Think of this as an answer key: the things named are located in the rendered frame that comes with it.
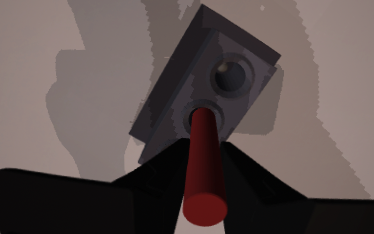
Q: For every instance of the grey plate with round holes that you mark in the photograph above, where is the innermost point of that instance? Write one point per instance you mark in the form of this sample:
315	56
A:
229	95

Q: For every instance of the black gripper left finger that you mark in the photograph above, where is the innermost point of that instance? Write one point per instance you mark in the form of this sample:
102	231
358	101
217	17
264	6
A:
145	201

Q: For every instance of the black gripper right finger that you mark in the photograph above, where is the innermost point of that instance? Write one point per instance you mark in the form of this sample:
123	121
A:
260	203

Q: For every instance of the red peg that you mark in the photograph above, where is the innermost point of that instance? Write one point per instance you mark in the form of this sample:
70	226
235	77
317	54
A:
204	202

